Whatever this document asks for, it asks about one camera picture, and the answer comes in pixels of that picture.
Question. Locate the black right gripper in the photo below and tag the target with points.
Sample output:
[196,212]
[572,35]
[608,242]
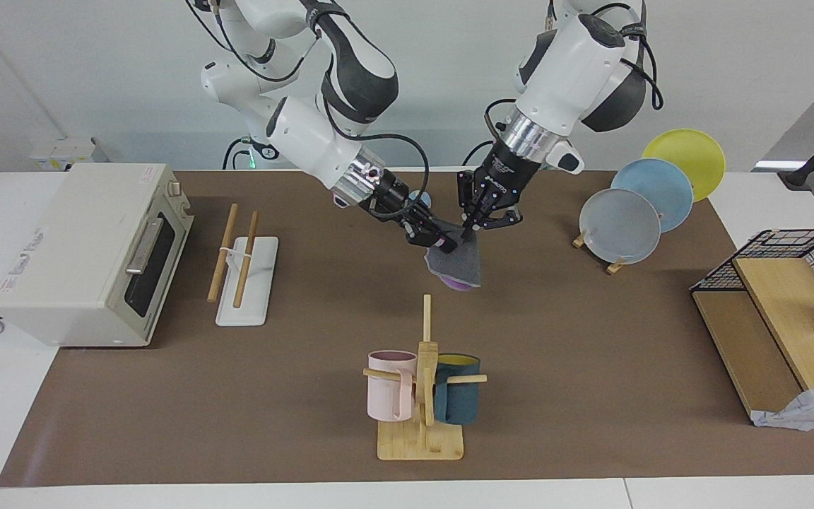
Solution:
[396,201]

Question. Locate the light blue plate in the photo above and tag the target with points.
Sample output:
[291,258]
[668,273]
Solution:
[658,187]

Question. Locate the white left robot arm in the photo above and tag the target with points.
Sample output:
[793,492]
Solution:
[576,63]

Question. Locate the wooden plate rack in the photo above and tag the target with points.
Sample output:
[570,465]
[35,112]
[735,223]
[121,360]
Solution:
[616,268]

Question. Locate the beige toaster oven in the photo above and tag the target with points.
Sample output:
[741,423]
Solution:
[68,254]

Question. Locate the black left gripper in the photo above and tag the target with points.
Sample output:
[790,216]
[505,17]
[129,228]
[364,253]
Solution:
[495,187]

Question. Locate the grey plate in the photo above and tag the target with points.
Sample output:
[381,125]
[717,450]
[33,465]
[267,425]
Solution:
[619,226]

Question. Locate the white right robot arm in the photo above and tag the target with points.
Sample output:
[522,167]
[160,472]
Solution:
[308,120]

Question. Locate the dark teal mug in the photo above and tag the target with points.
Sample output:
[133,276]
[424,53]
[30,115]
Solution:
[458,399]

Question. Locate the white towel rack wooden bars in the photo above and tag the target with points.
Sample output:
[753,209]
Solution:
[248,290]

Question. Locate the brown table mat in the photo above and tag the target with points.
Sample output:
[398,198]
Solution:
[308,396]

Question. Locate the wooden shelf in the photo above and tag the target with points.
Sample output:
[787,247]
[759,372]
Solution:
[788,311]

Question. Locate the wooden mug tree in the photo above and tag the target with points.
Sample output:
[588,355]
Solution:
[421,442]

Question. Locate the marble pattern sheet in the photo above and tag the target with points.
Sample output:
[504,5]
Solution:
[810,410]

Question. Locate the white wall socket box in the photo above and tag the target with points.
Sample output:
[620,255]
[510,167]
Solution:
[61,152]

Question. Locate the yellow plate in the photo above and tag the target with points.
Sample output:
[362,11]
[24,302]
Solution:
[686,152]

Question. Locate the small blue service bell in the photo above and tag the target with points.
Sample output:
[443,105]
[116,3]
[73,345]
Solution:
[424,199]

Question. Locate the purple grey-backed towel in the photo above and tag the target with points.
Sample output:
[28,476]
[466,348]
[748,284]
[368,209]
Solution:
[456,265]

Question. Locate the pink mug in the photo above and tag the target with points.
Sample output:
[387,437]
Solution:
[382,396]

